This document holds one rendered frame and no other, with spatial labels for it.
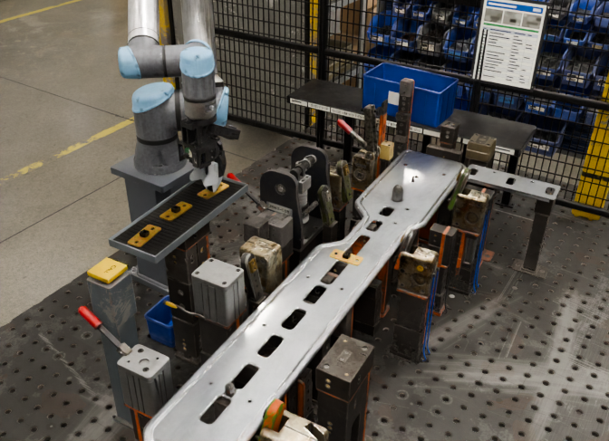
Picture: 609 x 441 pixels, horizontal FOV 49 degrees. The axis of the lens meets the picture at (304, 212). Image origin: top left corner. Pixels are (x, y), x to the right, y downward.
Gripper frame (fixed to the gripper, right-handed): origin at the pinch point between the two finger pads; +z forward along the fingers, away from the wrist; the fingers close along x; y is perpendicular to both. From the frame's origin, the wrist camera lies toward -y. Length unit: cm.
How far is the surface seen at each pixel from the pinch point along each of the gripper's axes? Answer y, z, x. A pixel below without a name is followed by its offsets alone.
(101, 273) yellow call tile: 39.6, 1.9, 5.0
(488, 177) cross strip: -78, 18, 43
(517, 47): -117, -12, 32
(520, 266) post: -81, 47, 58
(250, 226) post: -0.7, 8.5, 11.6
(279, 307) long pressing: 10.7, 17.8, 29.9
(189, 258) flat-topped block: 14.6, 12.4, 5.1
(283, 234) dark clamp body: -7.5, 12.3, 16.7
